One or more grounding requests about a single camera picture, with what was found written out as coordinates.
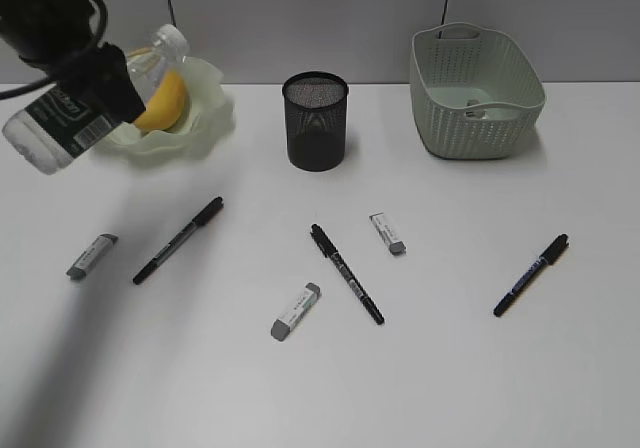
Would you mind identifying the white waste paper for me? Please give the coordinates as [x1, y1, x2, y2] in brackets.
[465, 99, 486, 119]

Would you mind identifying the clear water bottle green label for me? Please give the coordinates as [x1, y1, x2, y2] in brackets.
[2, 24, 190, 175]

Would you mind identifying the pale green woven basket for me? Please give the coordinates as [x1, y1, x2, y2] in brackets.
[409, 22, 546, 160]

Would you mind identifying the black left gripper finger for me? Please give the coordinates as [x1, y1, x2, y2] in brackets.
[56, 43, 146, 122]

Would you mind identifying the grey white eraser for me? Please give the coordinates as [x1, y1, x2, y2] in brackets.
[270, 283, 321, 342]
[66, 233, 119, 281]
[369, 213, 406, 256]

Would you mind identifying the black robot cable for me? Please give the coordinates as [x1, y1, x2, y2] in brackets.
[0, 0, 110, 101]

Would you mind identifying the yellow mango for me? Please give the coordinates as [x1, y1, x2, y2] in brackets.
[134, 70, 188, 132]

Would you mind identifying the pale green wavy plate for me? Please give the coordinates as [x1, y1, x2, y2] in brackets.
[92, 57, 235, 169]

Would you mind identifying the black mesh pen holder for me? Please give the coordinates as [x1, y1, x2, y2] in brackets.
[282, 71, 349, 172]

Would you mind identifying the black marker pen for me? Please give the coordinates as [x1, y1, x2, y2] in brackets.
[493, 234, 569, 318]
[132, 197, 224, 285]
[310, 224, 385, 326]

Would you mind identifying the grey white eraser middle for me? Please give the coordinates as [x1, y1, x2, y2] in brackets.
[270, 283, 321, 342]

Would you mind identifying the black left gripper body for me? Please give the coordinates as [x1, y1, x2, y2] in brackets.
[1, 0, 108, 76]

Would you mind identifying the grey white eraser left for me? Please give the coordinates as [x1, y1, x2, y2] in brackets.
[66, 233, 119, 281]

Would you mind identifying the grey white eraser right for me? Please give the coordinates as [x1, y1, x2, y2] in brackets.
[369, 213, 406, 256]

